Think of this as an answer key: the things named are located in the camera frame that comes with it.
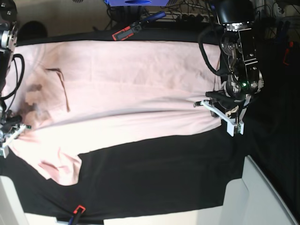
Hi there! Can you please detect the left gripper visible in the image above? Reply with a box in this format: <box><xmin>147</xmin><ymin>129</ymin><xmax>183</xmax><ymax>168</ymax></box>
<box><xmin>194</xmin><ymin>90</ymin><xmax>251</xmax><ymax>136</ymax></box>

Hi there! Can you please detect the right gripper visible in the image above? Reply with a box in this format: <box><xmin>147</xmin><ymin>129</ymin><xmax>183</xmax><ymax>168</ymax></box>
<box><xmin>0</xmin><ymin>115</ymin><xmax>31</xmax><ymax>158</ymax></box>

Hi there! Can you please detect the pink T-shirt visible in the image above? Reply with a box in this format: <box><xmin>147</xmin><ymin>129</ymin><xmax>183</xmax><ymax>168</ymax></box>
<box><xmin>7</xmin><ymin>40</ymin><xmax>221</xmax><ymax>186</ymax></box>

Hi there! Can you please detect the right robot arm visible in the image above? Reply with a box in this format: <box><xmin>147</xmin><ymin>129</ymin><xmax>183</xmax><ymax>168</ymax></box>
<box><xmin>0</xmin><ymin>0</ymin><xmax>31</xmax><ymax>158</ymax></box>

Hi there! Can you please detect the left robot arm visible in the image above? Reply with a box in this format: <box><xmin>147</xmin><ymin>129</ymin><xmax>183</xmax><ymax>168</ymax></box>
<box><xmin>194</xmin><ymin>0</ymin><xmax>264</xmax><ymax>136</ymax></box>

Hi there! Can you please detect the black table cloth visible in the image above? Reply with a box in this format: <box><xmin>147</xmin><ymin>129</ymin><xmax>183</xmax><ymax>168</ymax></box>
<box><xmin>0</xmin><ymin>23</ymin><xmax>300</xmax><ymax>225</ymax></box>

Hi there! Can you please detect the red black right clamp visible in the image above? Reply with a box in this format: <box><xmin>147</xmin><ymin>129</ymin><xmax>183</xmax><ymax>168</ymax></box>
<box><xmin>278</xmin><ymin>21</ymin><xmax>294</xmax><ymax>66</ymax></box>

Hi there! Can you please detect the red black clamp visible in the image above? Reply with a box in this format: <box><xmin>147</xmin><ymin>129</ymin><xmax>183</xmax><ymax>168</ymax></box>
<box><xmin>68</xmin><ymin>205</ymin><xmax>86</xmax><ymax>225</ymax></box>
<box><xmin>112</xmin><ymin>11</ymin><xmax>166</xmax><ymax>41</ymax></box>
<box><xmin>278</xmin><ymin>21</ymin><xmax>294</xmax><ymax>66</ymax></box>

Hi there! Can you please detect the black power strip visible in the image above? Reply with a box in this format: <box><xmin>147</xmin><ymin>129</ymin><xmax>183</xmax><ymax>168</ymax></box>
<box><xmin>159</xmin><ymin>13</ymin><xmax>210</xmax><ymax>23</ymax></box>

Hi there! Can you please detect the red black bottom clamp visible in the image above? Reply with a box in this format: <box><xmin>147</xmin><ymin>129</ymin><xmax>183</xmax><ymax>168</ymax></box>
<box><xmin>68</xmin><ymin>205</ymin><xmax>86</xmax><ymax>225</ymax></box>

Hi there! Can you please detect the red black top clamp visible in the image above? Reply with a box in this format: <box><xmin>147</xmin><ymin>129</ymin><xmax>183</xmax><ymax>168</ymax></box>
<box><xmin>112</xmin><ymin>11</ymin><xmax>166</xmax><ymax>41</ymax></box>

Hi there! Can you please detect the blue box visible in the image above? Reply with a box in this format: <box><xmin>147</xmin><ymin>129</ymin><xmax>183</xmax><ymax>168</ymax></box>
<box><xmin>105</xmin><ymin>0</ymin><xmax>169</xmax><ymax>7</ymax></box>

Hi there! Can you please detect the white table frame left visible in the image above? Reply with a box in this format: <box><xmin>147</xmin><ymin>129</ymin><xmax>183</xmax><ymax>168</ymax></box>
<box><xmin>0</xmin><ymin>176</ymin><xmax>58</xmax><ymax>225</ymax></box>

